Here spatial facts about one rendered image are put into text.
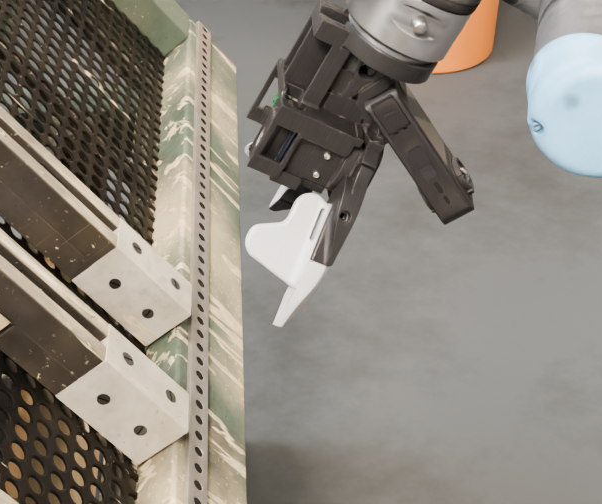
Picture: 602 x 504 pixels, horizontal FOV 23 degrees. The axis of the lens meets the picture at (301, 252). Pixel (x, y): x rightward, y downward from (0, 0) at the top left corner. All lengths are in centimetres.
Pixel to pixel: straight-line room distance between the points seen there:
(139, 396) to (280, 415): 148
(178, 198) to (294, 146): 96
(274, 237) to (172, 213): 93
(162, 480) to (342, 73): 65
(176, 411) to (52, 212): 26
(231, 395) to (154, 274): 17
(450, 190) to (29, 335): 57
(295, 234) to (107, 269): 68
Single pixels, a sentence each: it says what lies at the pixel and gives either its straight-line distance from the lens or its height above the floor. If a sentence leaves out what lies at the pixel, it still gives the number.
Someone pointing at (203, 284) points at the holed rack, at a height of 89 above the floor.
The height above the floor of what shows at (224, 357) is 85.
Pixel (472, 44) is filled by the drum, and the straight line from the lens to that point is 422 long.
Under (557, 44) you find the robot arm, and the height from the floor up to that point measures 157.
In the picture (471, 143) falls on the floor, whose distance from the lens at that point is 388.
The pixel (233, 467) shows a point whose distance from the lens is 161.
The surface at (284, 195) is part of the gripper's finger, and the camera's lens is 110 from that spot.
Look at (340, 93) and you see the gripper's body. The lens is 98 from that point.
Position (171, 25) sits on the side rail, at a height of 93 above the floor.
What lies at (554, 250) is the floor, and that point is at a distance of 348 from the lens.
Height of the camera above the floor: 193
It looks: 34 degrees down
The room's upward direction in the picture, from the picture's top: straight up
